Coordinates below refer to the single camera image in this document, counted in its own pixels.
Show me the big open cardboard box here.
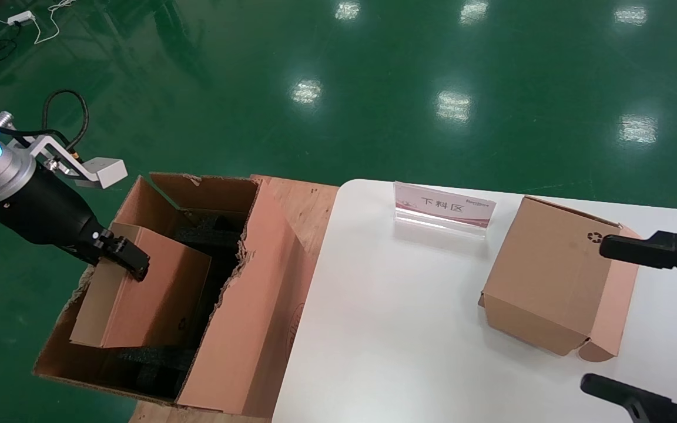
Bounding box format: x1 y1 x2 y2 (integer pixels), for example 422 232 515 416
32 172 319 419

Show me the thin white floor cable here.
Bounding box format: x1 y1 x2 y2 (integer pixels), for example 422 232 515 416
0 0 75 45

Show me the small pinkish cardboard box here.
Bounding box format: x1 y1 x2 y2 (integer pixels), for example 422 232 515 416
69 222 213 350

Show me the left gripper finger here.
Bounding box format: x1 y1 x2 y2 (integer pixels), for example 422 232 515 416
96 234 151 283

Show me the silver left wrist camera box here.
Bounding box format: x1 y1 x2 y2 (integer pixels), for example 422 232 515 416
24 135 129 190

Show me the acrylic sign with red band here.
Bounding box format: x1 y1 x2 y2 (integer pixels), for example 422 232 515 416
393 180 497 239

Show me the small brown cardboard box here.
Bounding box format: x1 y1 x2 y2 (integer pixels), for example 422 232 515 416
478 195 646 362

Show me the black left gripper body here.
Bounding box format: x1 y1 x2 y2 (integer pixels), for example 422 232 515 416
0 167 116 265

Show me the black foam cross block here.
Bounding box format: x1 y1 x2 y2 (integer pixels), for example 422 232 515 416
115 345 198 397
174 214 242 259

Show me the long black foam strip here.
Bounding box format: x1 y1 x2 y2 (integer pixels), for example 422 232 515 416
189 253 236 347

